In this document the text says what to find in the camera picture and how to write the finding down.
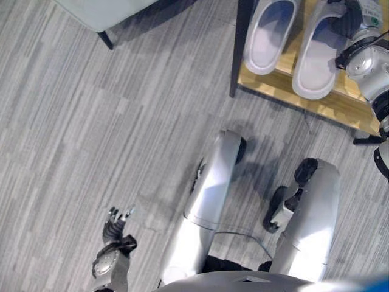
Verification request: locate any pale green upholstered chair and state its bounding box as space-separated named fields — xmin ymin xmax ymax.
xmin=51 ymin=0 xmax=195 ymax=51

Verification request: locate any thin cable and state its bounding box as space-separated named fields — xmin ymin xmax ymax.
xmin=212 ymin=231 xmax=274 ymax=260

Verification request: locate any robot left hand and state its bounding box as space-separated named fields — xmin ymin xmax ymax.
xmin=102 ymin=206 xmax=136 ymax=246

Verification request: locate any robot leg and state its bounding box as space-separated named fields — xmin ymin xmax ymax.
xmin=159 ymin=128 xmax=247 ymax=287
xmin=262 ymin=157 xmax=342 ymax=283

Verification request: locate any robot left leg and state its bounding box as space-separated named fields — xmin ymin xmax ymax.
xmin=159 ymin=128 xmax=247 ymax=287

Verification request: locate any robot right leg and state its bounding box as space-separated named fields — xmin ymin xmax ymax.
xmin=262 ymin=157 xmax=342 ymax=283

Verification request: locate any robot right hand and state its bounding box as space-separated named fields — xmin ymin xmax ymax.
xmin=326 ymin=0 xmax=384 ymax=43

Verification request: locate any white slipper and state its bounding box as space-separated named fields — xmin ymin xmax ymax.
xmin=291 ymin=0 xmax=351 ymax=100
xmin=243 ymin=0 xmax=299 ymax=76

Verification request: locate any wooden shoe rack black frame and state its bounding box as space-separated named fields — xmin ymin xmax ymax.
xmin=229 ymin=0 xmax=389 ymax=145

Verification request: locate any robot silver torso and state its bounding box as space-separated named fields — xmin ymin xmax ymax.
xmin=151 ymin=270 xmax=389 ymax=292

